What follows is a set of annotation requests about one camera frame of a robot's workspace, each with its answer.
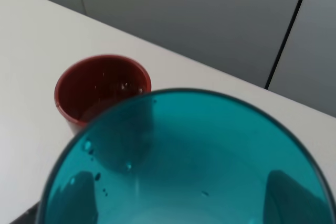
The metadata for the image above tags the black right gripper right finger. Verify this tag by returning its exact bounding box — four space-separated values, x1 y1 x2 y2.
264 170 333 224

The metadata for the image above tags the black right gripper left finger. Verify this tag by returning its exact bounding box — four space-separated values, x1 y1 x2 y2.
12 172 99 223

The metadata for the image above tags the teal transparent plastic cup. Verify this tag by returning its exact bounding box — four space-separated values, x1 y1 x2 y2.
38 89 335 223

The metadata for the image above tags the red plastic cup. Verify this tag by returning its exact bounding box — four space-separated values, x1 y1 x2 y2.
54 54 152 134

